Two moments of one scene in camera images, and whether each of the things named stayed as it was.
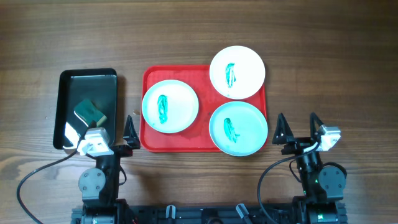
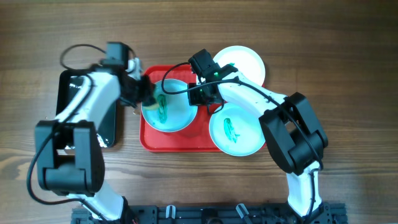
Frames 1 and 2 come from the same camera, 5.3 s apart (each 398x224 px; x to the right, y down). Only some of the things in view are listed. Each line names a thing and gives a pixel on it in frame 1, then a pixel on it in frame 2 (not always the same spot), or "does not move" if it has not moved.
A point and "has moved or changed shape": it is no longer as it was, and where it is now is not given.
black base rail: x=215 y=214 does not move
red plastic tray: x=197 y=137 does not move
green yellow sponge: x=88 y=111 has moved or changed shape
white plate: x=170 y=106 does not move
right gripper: x=298 y=144 -> x=194 y=99
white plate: x=237 y=72 does not move
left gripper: x=134 y=139 -> x=147 y=93
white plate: x=238 y=129 does not move
